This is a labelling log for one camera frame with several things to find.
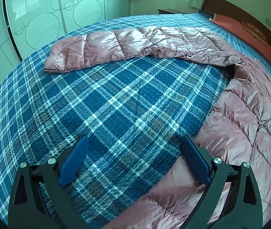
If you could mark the pink quilted down jacket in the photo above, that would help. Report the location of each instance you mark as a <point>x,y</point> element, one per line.
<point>134,93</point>

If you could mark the dark wooden nightstand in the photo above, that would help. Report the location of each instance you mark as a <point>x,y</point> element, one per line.
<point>168,11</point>

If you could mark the wall socket plate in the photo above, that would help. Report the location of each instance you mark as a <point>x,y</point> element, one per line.
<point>268,22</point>

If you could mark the white glossy wardrobe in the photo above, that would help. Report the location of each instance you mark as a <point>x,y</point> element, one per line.
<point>28,25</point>

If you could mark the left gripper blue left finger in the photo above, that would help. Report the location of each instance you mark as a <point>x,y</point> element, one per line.
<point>38,198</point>

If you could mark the brown embroidered cushion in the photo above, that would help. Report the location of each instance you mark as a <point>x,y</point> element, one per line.
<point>254,29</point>

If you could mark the orange pillow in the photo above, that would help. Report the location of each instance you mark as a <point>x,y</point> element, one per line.
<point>249,37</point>

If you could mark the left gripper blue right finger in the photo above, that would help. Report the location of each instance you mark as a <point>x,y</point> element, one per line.
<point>242,207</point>

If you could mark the dark wooden headboard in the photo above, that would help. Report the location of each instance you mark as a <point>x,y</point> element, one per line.
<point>249,16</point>

